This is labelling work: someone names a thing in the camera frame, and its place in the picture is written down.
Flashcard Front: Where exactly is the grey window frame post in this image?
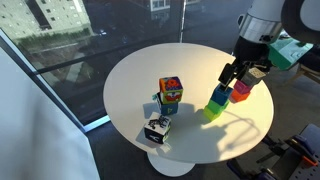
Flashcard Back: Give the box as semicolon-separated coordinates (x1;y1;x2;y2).
179;0;188;44

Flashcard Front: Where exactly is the grey plastic block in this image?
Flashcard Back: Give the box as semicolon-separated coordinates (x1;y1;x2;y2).
240;67;267;87

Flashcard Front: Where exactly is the orange and green soft cube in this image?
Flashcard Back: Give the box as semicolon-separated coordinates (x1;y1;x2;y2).
158;76;184;105

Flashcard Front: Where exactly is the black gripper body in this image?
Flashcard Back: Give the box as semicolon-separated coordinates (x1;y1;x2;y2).
232;35;273;72

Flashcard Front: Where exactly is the blue plastic block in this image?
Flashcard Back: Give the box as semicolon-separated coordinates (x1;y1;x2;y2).
210;83;234;107

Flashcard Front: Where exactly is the lime yellow-green plastic block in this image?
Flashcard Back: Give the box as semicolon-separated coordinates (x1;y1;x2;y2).
203;106;223;122

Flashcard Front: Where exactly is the white table pedestal base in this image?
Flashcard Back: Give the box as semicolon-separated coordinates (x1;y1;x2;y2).
146;151;196;178

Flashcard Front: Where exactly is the wooden chair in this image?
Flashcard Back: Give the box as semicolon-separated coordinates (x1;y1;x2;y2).
286;63;320;85

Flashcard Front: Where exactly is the black and white soft cube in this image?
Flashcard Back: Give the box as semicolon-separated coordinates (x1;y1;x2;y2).
143;111;172;145

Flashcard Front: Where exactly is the blue and orange clamp device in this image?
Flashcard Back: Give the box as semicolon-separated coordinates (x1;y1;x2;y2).
226;123;320;180

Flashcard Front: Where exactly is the magenta plastic block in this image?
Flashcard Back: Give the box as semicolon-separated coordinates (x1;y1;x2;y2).
233;79;254;95

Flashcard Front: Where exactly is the blue soft cube with numeral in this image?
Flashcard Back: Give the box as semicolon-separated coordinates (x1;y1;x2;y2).
155;93;179;117

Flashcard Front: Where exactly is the orange plastic block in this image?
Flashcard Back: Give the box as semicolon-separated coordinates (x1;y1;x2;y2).
229;89;251;104

